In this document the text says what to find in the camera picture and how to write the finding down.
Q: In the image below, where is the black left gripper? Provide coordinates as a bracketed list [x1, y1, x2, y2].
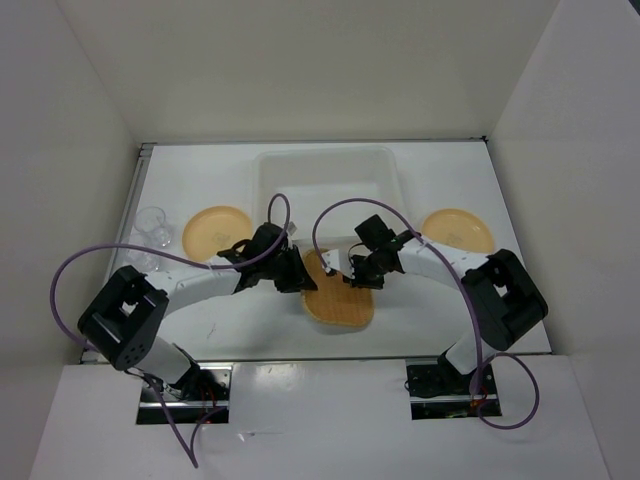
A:
[261, 245, 317, 294]

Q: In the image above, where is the woven square bamboo tray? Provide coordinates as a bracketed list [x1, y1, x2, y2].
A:
[302, 250, 375, 329]

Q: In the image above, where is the white plastic bin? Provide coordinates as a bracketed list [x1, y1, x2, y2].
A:
[252, 146, 408, 242]

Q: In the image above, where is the yellow bear plate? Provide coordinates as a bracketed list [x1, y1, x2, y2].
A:
[182, 205, 253, 262]
[420, 208, 495, 254]

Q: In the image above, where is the clear plastic cup front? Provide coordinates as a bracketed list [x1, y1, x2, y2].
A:
[124, 233, 160, 273]

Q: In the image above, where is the clear plastic cup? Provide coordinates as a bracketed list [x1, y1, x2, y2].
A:
[124, 233, 160, 273]
[134, 206, 173, 249]

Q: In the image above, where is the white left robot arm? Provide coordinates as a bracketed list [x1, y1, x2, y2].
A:
[78, 223, 374, 400]

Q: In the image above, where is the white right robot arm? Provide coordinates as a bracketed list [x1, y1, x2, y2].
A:
[349, 215, 548, 398]

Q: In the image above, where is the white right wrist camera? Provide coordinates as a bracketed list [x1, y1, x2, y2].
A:
[321, 249, 341, 275]

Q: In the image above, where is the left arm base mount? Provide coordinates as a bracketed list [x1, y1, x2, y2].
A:
[136, 363, 233, 425]

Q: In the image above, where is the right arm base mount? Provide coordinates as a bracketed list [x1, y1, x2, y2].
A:
[404, 358, 502, 420]

